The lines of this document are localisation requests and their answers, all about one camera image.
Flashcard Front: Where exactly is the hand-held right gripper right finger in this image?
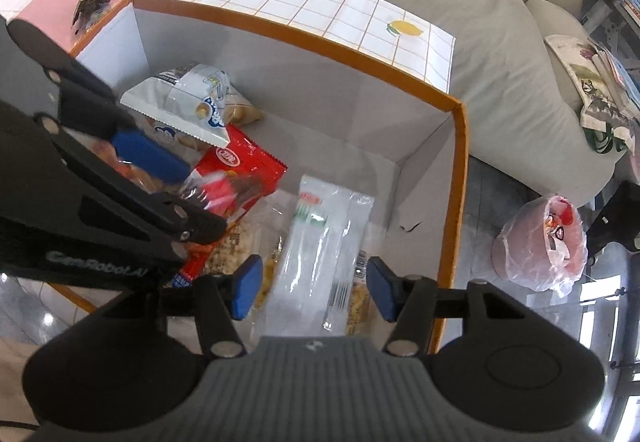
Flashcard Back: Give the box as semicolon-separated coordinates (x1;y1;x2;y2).
366;256;531;358

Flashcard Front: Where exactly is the black and yellow snack packet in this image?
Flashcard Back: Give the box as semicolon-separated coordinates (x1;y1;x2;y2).
71;0;112;34

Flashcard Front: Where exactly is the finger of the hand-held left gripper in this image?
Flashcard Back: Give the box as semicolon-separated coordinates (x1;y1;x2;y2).
34;113;229;246
7;18;192;184

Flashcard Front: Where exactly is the small cola bottle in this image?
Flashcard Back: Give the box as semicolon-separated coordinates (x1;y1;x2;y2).
180;169;281;219

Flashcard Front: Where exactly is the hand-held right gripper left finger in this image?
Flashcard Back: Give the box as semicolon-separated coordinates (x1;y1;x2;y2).
95;253;265;359

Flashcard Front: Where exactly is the office chair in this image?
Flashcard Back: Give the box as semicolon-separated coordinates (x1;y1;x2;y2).
586;179;640;268

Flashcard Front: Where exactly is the clear brown snack packet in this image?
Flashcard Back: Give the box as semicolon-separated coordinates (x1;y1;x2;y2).
202;217;286;279

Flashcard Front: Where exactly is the clear yellow snack packet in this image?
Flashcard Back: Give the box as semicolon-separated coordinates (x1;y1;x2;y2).
252;247;374;338

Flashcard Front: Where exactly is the beige sofa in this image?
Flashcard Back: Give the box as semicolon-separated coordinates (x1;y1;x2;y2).
30;0;634;209

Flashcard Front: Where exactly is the red snack packet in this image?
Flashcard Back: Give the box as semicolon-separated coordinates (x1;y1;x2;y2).
172;122;289;291

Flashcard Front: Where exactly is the orange cardboard box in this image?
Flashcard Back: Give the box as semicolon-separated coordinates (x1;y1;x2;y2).
47;0;471;356

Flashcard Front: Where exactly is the white snack packet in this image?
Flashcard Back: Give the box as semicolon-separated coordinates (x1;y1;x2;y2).
262;174;376;339

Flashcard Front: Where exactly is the pink trash bin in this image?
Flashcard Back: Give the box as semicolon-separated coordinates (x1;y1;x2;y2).
491;193;589;293

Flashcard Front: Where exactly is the white and blue snack bag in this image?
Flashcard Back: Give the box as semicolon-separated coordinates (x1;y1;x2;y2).
119;63;266;153

